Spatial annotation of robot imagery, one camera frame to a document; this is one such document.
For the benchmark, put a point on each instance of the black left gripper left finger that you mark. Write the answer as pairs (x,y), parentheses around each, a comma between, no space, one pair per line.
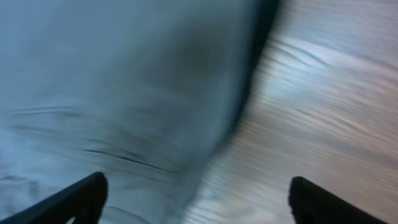
(81,202)

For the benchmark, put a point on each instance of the grey shorts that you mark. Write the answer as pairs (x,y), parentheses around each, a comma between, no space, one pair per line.
(144,91)

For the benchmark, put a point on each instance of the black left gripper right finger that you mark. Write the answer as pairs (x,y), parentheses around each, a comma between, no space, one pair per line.
(311,204)

